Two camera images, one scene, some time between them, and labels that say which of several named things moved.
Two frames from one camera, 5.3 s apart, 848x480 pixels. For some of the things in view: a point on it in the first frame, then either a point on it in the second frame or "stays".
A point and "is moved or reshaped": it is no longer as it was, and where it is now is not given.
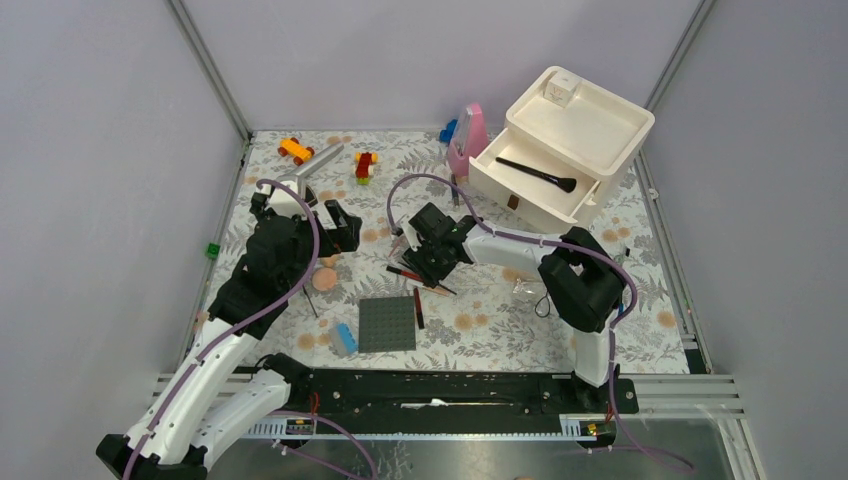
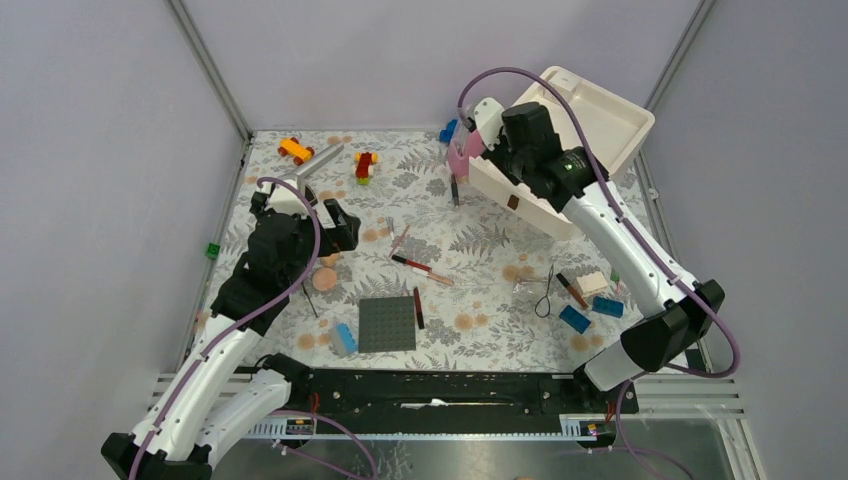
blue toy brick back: (446, 134) stays
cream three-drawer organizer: (566, 148) stays
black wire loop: (549, 307) stays
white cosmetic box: (560, 89) is moved or reshaped
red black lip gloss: (404, 272) is moved or reshaped
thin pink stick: (394, 248) stays
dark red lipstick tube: (418, 309) stays
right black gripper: (415, 258) to (493, 151)
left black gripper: (340, 239) stays
